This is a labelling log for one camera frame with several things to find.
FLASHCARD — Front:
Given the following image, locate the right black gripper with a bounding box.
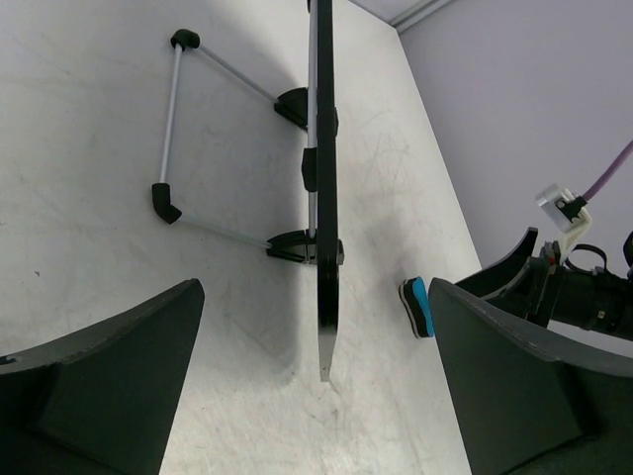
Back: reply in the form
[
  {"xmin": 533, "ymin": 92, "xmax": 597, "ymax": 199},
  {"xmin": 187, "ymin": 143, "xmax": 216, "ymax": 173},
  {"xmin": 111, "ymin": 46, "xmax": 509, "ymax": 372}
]
[{"xmin": 456, "ymin": 228, "xmax": 632, "ymax": 340}]

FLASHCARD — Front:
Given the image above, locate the right aluminium frame post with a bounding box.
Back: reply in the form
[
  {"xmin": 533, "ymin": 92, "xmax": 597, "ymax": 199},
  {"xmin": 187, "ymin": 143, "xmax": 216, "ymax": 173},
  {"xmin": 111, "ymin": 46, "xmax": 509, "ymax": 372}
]
[{"xmin": 389, "ymin": 0, "xmax": 453, "ymax": 35}]

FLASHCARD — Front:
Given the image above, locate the blue whiteboard eraser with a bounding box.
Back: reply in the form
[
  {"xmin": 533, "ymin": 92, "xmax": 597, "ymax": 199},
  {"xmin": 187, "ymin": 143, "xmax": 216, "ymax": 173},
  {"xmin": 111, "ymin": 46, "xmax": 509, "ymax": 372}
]
[{"xmin": 399, "ymin": 277, "xmax": 435, "ymax": 338}]

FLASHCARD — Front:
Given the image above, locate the small black-framed whiteboard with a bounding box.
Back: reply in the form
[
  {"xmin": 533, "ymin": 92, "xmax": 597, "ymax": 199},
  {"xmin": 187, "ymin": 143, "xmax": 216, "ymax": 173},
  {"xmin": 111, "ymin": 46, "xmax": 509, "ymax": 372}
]
[{"xmin": 151, "ymin": 1, "xmax": 344, "ymax": 382}]

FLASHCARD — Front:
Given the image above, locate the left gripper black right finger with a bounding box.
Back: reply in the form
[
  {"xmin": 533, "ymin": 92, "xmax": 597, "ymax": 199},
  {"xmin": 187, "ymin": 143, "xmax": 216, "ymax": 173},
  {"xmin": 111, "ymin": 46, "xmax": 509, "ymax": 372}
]
[{"xmin": 429, "ymin": 279, "xmax": 632, "ymax": 474}]

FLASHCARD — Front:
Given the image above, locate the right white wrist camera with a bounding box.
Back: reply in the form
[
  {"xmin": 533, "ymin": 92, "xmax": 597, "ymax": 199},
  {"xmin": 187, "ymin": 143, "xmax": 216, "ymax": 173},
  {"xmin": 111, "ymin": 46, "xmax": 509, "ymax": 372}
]
[{"xmin": 535, "ymin": 184, "xmax": 592, "ymax": 260}]

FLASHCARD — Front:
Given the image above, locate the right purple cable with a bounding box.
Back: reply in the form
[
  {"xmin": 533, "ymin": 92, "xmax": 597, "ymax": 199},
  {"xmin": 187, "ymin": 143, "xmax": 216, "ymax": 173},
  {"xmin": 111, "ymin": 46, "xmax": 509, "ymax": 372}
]
[{"xmin": 583, "ymin": 138, "xmax": 633, "ymax": 201}]

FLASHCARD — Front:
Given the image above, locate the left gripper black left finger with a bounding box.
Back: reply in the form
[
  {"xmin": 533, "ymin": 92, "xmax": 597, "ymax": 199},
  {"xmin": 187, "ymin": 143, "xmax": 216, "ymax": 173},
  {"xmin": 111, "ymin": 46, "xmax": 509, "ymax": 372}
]
[{"xmin": 1, "ymin": 279, "xmax": 205, "ymax": 474}]

